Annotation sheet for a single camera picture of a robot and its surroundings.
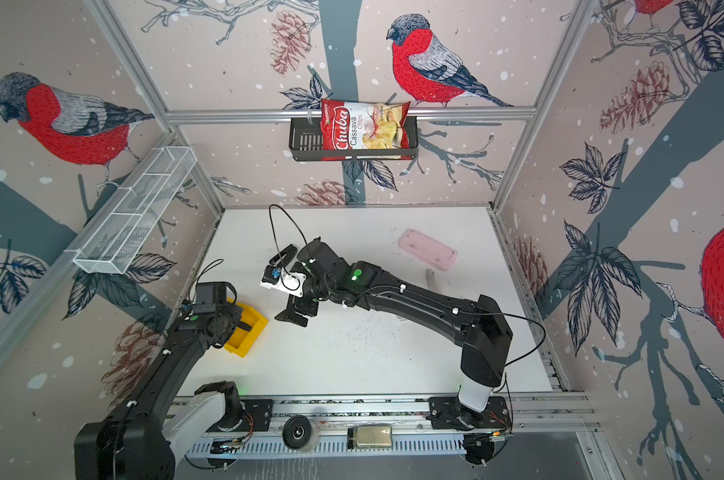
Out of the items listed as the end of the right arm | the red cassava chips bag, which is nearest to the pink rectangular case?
the red cassava chips bag

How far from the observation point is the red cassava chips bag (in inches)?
34.4

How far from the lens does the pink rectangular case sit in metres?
1.04

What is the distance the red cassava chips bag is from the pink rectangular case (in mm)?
360
